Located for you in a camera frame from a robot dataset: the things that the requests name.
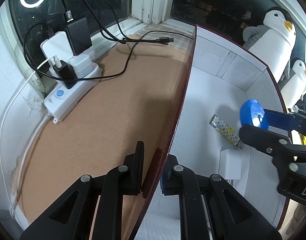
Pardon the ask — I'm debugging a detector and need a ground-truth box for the blue round lid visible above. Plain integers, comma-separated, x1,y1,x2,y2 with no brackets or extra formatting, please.
240,99,269,130

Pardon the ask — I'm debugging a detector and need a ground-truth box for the white patterned lighter case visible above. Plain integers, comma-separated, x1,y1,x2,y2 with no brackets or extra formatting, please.
210,114,243,150

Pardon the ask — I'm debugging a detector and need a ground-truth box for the red cardboard box white inside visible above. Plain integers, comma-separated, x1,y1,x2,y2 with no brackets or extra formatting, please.
127,23,292,240

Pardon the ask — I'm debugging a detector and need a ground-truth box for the small plush penguin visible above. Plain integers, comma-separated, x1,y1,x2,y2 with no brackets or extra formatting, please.
278,58,306,108

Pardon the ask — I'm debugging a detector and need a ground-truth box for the large plush penguin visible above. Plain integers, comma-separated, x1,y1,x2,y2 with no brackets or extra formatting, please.
242,7,296,82

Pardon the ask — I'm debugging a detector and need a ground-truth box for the white power strip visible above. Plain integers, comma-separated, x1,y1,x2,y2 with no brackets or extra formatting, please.
42,62,103,125

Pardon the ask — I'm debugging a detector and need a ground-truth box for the white cube adapter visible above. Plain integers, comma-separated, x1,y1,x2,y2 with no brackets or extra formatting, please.
67,53,93,79

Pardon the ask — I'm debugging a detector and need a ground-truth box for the small black plug charger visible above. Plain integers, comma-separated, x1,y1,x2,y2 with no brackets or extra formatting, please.
53,57,77,89

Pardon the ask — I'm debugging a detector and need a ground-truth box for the white power adapter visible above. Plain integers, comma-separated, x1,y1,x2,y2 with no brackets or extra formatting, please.
40,31,74,62

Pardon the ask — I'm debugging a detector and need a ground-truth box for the black power adapter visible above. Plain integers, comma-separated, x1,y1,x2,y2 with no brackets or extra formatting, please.
64,17,92,56

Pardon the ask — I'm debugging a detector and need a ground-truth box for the white charging cable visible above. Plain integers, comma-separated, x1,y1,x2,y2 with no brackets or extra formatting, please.
0,56,59,215

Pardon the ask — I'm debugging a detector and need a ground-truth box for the black usb cable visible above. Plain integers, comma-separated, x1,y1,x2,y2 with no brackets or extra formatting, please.
22,0,194,82

